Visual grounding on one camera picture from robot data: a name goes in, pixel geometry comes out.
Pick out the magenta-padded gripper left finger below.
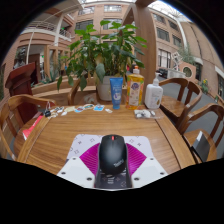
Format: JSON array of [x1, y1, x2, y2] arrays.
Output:
[[56, 143, 101, 189]]

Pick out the wooden planter bench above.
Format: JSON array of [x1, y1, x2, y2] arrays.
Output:
[[31, 78, 98, 106]]

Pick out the dark flat box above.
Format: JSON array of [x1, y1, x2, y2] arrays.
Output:
[[191, 130, 212, 163]]

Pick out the green leafy potted plant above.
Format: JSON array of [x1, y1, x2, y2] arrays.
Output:
[[56, 19, 148, 102]]

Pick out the black computer mouse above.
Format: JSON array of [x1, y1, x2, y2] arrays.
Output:
[[97, 134, 129, 177]]

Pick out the wooden armchair with red packet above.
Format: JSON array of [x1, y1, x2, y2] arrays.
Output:
[[0, 94, 58, 159]]

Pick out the blue sticker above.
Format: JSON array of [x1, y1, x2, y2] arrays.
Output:
[[93, 104, 106, 112]]

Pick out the white pump dispenser bottle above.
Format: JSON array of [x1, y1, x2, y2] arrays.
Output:
[[143, 72, 164, 111]]

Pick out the grey white bear-print mouse pad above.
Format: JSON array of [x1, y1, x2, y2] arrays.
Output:
[[65, 133, 155, 190]]

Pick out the wooden armchair with empty seat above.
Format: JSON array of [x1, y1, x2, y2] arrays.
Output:
[[159, 77, 204, 129]]

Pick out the wooden armchair behind plant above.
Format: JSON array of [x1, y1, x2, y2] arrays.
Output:
[[67, 78, 101, 106]]

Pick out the white abstract sculpture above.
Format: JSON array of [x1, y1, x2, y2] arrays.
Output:
[[171, 51, 184, 71]]

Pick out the yellow dish soap bottle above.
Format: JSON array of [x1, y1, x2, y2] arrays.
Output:
[[125, 65, 146, 111]]

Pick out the wooden armchair with dark box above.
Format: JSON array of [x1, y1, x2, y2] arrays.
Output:
[[178, 102, 224, 164]]

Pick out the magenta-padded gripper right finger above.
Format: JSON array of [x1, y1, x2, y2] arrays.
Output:
[[125, 143, 169, 189]]

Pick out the clear plastic bag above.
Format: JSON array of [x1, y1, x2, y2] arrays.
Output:
[[133, 109, 157, 120]]

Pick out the blue squeeze tube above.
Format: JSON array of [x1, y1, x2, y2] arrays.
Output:
[[109, 76, 125, 110]]

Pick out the red white packet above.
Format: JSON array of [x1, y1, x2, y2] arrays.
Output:
[[22, 114, 44, 141]]

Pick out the dark red wooden lectern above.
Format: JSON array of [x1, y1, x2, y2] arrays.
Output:
[[4, 61, 39, 124]]

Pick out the dark bust statue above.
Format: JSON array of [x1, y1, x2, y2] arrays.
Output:
[[13, 48, 28, 69]]

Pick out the yellow flowering plant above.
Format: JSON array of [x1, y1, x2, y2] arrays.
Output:
[[199, 78, 210, 94]]

